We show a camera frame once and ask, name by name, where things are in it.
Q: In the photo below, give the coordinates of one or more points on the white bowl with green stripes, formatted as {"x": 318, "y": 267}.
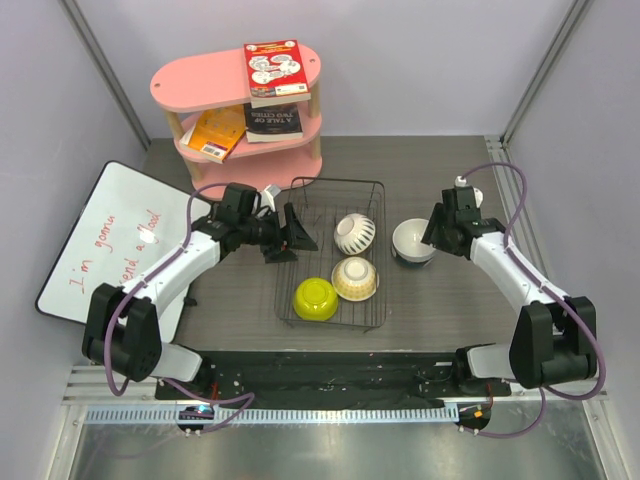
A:
{"x": 354, "y": 234}

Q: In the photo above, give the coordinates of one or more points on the white dry-erase board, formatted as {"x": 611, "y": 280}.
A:
{"x": 129, "y": 222}

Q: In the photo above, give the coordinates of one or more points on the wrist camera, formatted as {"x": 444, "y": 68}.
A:
{"x": 463, "y": 182}
{"x": 268, "y": 197}

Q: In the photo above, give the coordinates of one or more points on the yellow-green bowl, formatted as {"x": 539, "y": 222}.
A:
{"x": 315, "y": 299}

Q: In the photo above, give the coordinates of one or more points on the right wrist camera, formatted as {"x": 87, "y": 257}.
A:
{"x": 463, "y": 182}

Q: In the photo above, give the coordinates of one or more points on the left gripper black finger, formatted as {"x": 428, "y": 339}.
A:
{"x": 295, "y": 235}
{"x": 279, "y": 255}

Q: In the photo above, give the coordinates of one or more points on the red comic book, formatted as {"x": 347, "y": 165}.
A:
{"x": 275, "y": 73}

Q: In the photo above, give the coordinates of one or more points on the orange paperback book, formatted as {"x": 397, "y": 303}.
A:
{"x": 215, "y": 133}

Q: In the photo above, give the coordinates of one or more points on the teal and white bowl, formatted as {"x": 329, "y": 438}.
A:
{"x": 407, "y": 247}

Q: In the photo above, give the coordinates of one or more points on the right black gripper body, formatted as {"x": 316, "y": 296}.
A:
{"x": 444, "y": 244}

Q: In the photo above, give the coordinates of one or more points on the pink three-tier shelf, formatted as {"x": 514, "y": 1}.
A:
{"x": 187, "y": 86}

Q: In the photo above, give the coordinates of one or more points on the black Tale of Two Cities book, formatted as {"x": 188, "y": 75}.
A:
{"x": 272, "y": 123}

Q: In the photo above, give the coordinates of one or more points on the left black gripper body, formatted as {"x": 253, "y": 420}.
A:
{"x": 264, "y": 232}

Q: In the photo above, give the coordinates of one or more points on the white bowl with yellow pattern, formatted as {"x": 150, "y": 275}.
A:
{"x": 355, "y": 279}

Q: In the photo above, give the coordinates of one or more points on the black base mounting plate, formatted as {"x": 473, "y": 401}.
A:
{"x": 299, "y": 380}

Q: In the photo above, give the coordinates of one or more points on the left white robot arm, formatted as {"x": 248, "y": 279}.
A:
{"x": 122, "y": 330}

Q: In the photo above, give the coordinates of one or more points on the white slotted cable duct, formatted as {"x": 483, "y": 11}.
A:
{"x": 184, "y": 414}

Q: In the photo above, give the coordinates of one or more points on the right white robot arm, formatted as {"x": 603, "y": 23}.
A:
{"x": 554, "y": 334}

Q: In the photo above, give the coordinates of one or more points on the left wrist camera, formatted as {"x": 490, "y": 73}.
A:
{"x": 268, "y": 197}

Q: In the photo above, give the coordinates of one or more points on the black wire dish rack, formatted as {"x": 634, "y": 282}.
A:
{"x": 320, "y": 204}

